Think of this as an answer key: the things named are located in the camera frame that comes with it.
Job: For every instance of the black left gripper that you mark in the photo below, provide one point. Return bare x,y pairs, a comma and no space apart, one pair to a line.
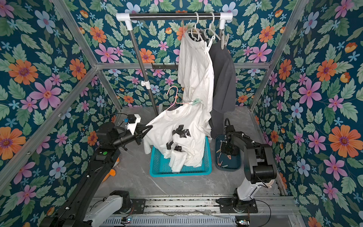
138,135

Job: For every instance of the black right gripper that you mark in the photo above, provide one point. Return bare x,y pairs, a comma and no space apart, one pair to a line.
229,142

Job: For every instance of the white garment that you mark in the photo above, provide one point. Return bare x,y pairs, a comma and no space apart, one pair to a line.
195,72
180,135

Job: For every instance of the pink wire hanger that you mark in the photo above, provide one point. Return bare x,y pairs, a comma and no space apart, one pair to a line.
175,103

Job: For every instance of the mint green clothespin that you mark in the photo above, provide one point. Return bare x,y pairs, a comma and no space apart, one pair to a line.
196,102

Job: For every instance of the dark grey t-shirt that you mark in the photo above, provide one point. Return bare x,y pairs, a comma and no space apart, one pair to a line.
224,94

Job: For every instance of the white plastic hanger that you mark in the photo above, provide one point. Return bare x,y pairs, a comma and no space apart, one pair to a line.
209,34
194,32

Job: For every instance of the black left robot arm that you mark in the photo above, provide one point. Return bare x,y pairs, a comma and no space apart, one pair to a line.
75,212

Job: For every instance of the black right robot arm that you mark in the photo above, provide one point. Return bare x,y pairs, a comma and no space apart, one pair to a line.
259,165

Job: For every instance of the dark teal clothespin tray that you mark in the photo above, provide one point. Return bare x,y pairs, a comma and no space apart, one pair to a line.
223,161

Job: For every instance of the teal laundry basket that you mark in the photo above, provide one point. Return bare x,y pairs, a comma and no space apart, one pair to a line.
159,166

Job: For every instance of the orange shark plush toy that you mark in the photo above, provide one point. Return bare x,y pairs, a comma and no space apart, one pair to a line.
112,172

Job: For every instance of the white steel clothes rack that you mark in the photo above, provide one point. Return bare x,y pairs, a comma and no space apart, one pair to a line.
143,56

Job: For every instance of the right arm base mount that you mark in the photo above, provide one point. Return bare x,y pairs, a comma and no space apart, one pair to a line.
234,205

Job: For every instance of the black wall hook rail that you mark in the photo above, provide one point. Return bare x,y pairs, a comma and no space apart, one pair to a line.
164,66

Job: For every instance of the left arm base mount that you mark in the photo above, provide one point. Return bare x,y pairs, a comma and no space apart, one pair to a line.
132,206

